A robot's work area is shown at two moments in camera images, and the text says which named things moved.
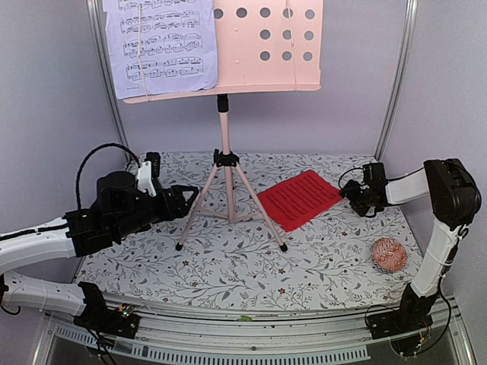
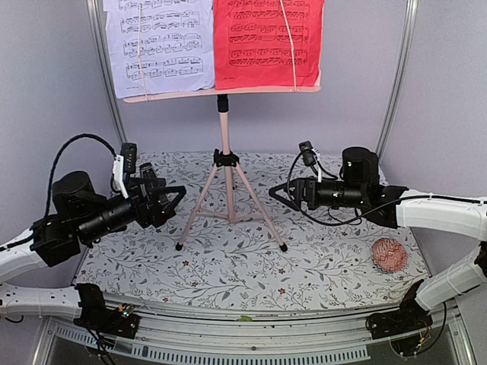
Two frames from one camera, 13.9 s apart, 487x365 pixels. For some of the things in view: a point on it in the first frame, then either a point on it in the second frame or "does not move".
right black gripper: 348,191 -> 299,193
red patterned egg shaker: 389,255 does not move
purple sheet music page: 160,46 does not move
